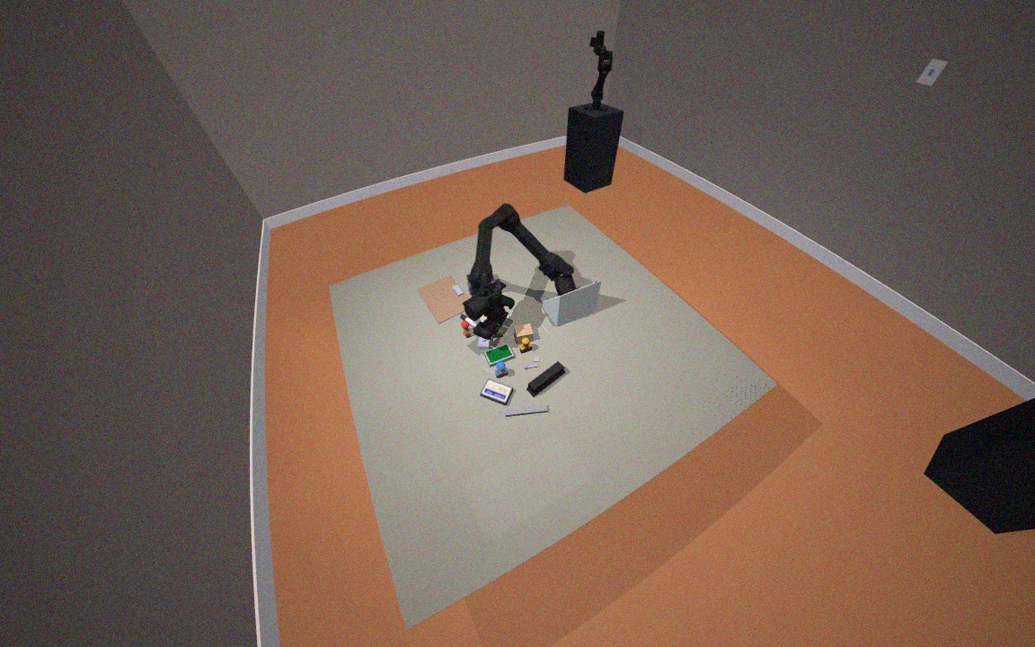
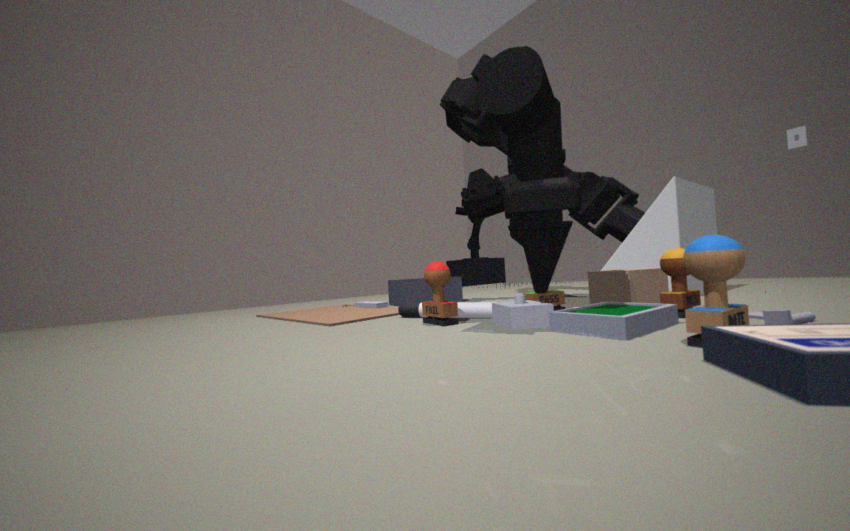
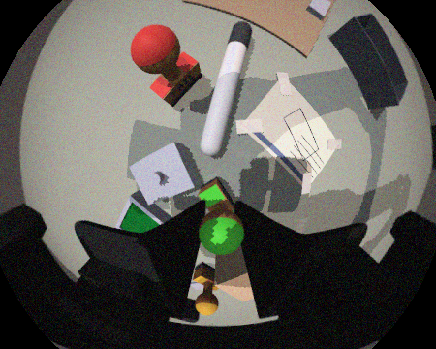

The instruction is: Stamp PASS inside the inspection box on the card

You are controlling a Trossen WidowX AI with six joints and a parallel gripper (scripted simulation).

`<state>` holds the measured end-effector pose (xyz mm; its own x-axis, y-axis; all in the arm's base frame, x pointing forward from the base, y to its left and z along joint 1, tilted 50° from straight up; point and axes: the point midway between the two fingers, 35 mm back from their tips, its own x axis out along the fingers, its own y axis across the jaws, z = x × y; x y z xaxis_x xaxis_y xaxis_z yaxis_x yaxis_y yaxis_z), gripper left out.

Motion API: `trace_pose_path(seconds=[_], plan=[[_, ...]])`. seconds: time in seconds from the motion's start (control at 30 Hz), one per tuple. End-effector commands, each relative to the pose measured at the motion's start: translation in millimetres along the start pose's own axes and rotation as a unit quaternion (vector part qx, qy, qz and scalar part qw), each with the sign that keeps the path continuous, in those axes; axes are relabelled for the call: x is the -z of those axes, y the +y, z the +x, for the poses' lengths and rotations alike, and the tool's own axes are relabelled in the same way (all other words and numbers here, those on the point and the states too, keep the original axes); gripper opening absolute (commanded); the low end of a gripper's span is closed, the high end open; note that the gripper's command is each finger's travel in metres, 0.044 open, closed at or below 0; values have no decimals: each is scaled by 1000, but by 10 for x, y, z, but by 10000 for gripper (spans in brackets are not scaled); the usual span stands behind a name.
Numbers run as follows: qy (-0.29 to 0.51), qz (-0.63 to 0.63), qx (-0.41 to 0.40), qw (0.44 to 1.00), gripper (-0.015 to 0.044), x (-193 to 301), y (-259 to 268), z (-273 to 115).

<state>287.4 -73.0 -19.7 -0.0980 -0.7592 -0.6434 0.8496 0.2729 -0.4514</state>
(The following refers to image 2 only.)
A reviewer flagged brown rubber stamp with yellow top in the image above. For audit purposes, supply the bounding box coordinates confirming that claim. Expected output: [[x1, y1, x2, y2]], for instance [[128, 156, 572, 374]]
[[660, 249, 701, 319]]

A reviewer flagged brown wooden stamp with green top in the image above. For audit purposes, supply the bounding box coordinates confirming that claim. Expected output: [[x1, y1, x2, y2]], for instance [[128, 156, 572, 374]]
[[523, 289, 565, 310]]

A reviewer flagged tan box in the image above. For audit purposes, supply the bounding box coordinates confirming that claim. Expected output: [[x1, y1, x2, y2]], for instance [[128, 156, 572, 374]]
[[588, 268, 668, 304]]

